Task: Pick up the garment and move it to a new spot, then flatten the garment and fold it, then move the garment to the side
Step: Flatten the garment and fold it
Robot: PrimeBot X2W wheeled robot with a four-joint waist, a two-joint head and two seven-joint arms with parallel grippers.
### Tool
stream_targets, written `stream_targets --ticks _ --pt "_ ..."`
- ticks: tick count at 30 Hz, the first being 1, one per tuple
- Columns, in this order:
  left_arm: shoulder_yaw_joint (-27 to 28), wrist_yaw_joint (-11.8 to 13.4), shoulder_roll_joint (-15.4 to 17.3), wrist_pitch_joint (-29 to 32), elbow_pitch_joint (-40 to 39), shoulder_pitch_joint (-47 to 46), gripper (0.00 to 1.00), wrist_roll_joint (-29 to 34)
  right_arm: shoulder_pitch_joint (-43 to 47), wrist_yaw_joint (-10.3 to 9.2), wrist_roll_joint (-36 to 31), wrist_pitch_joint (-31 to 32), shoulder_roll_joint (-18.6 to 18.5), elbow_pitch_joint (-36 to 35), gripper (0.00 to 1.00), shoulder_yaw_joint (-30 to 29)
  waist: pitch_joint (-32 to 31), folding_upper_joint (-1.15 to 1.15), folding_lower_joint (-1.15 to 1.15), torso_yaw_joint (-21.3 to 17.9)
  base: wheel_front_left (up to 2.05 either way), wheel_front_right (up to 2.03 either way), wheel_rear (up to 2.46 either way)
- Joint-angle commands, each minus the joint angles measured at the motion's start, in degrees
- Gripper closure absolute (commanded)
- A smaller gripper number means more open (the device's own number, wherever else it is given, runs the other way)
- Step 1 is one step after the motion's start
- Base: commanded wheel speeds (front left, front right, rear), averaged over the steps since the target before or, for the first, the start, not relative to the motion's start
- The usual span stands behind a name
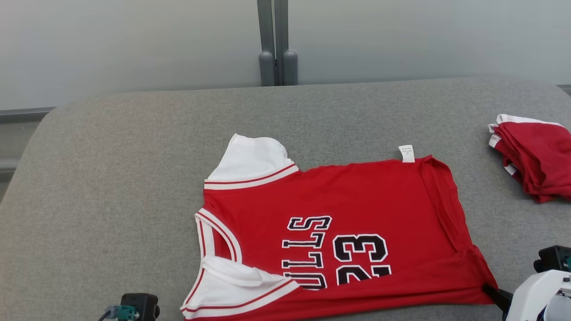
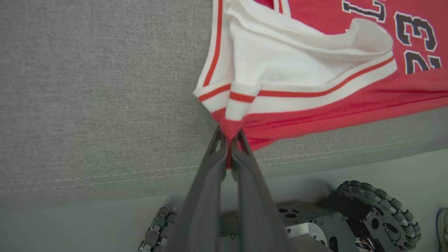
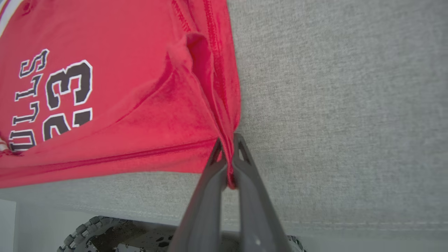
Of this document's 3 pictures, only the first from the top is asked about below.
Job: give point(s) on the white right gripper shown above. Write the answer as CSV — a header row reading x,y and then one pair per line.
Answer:
x,y
531,294

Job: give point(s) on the red shorts with white stripe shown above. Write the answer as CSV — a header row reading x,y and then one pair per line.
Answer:
x,y
539,160

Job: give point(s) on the red and white basketball jersey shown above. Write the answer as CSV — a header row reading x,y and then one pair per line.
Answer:
x,y
357,196

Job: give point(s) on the grey fabric sofa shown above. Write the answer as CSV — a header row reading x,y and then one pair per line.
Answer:
x,y
134,156

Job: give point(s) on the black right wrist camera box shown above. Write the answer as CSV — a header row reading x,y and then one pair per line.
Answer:
x,y
553,258

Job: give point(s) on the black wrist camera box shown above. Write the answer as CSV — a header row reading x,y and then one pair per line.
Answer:
x,y
553,258
142,305

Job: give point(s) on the grey partition post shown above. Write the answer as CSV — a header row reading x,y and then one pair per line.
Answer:
x,y
276,44

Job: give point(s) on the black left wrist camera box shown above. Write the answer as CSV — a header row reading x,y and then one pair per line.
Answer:
x,y
142,305

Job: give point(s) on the grey partition base rail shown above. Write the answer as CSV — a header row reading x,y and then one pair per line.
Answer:
x,y
22,115

